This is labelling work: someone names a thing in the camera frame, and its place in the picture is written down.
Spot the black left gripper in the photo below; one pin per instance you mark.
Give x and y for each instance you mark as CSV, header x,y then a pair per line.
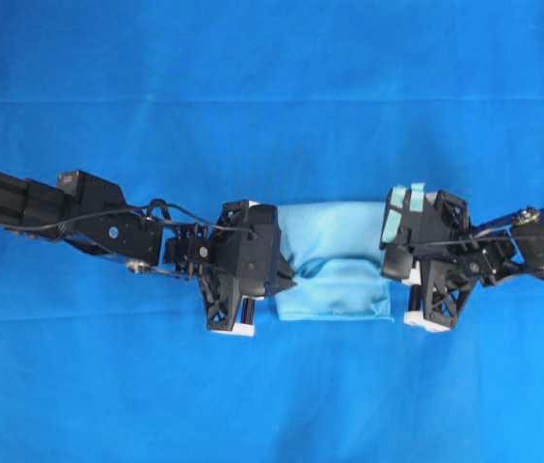
x,y
208,254

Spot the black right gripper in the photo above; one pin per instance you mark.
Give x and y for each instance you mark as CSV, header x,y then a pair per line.
x,y
454,257

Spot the light blue towel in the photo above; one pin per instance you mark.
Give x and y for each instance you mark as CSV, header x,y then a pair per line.
x,y
333,249

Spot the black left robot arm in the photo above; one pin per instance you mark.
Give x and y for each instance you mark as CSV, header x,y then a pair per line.
x,y
91,214

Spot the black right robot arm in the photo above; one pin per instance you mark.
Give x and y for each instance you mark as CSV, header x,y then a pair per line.
x,y
527,232

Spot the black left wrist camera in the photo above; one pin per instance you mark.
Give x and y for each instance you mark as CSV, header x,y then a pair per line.
x,y
258,250

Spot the taped black right wrist camera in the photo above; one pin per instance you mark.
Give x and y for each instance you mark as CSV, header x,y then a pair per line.
x,y
402,219

